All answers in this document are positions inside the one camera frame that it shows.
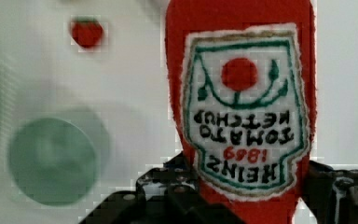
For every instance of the green mug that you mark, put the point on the green mug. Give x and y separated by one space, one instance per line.
57 159

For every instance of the red plush ketchup bottle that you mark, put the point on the red plush ketchup bottle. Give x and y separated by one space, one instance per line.
242 87

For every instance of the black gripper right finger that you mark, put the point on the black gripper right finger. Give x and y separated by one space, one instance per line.
331 195

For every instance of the small red plush strawberry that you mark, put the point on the small red plush strawberry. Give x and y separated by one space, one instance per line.
86 32

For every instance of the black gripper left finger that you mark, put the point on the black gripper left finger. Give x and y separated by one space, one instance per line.
171 191

